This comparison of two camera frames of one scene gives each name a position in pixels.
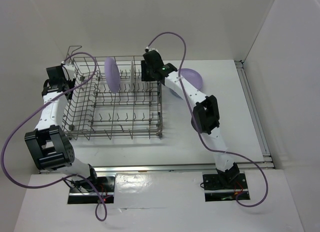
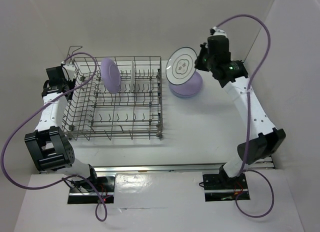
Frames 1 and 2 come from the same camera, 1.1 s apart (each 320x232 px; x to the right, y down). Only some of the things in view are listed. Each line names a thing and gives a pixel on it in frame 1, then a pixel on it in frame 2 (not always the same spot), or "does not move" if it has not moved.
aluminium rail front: (197, 169) does not move
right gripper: (143, 76) -> (198, 64)
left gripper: (71, 82) does not move
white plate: (132, 84) does not move
